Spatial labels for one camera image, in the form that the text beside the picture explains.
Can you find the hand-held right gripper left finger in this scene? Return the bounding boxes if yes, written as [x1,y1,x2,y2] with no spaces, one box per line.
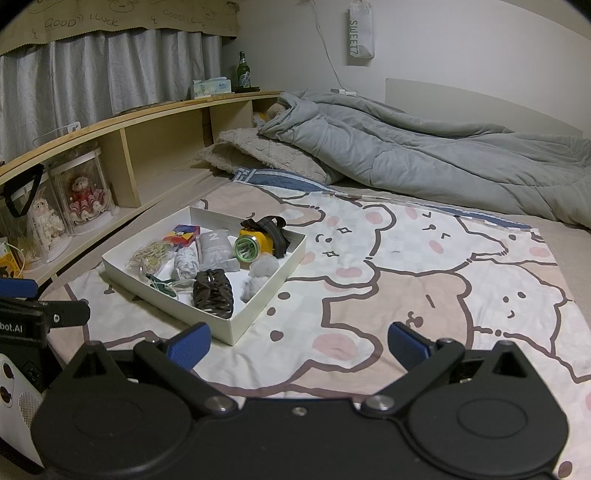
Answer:
[60,322,238,420]

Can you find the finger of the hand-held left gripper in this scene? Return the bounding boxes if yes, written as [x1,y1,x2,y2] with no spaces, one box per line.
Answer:
[45,299,91,329]
[0,277,38,301]

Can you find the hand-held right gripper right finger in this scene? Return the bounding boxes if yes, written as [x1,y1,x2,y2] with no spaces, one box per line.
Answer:
[361,322,541,418]

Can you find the white cardboard box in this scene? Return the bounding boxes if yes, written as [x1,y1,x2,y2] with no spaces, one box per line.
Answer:
[102,205,308,346]

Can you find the white cotton ball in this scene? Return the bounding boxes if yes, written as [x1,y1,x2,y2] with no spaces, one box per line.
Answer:
[239,276,260,304]
[249,253,281,279]

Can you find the bag of beige beaded cord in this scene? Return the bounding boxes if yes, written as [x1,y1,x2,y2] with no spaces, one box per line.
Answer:
[127,240,174,278]

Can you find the grey cloth pack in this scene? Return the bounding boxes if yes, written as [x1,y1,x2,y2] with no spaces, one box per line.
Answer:
[198,229,241,273]

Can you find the colourful card box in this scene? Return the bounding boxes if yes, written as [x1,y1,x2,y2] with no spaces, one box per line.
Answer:
[161,224,201,247]

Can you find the yellow headlamp with black strap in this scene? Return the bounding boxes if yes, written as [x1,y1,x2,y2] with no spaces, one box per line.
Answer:
[233,215,291,265]

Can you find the yellow packet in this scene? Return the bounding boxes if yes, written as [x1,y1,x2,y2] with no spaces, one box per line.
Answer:
[0,240,24,280]

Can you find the printed bear blanket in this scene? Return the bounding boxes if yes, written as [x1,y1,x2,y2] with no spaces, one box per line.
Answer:
[44,168,591,480]

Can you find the green clip in clear wrap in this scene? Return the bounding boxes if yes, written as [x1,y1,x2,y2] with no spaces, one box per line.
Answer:
[145,273,178,298]

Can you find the white rabbit doll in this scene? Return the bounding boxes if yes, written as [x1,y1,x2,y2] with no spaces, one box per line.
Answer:
[30,187,65,247]

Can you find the bunny doll in clear case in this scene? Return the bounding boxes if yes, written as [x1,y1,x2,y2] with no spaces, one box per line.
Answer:
[0,164,70,273]

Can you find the doll in red dress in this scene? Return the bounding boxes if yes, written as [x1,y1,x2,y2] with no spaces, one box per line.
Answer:
[68,174,107,224]

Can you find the clear doll display case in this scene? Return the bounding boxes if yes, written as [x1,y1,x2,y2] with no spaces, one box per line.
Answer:
[48,148,120,237]

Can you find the wooden bedside shelf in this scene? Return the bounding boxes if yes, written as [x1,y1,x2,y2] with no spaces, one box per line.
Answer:
[0,90,284,287]

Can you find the grey duvet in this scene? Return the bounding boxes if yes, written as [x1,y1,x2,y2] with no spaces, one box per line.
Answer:
[256,89,591,230]

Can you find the beige fluffy pillow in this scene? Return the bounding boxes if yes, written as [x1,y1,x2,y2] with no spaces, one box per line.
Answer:
[194,127,345,185]

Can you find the grey curtain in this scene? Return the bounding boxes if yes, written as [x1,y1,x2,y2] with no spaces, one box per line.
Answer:
[0,30,222,162]

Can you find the white headboard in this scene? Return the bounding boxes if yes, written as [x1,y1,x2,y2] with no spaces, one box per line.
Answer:
[385,78,585,137]

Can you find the brown plush toy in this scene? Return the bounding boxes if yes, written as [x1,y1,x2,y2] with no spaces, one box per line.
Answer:
[253,102,289,127]

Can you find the tissue pack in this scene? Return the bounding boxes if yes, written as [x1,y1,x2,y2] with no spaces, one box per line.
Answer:
[192,78,233,99]

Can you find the green glass bottle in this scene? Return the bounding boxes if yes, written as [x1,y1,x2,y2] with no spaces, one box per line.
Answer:
[235,51,252,90]

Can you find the beige printed valance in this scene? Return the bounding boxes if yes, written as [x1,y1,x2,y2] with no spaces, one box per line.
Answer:
[0,0,241,58]

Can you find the white paper bag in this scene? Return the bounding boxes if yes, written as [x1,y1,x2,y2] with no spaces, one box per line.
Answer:
[346,0,376,60]

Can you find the brown strappy item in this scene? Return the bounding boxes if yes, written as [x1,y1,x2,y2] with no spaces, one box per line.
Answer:
[191,268,235,319]

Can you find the white cable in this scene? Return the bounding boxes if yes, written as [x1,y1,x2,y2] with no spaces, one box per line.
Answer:
[305,0,345,93]

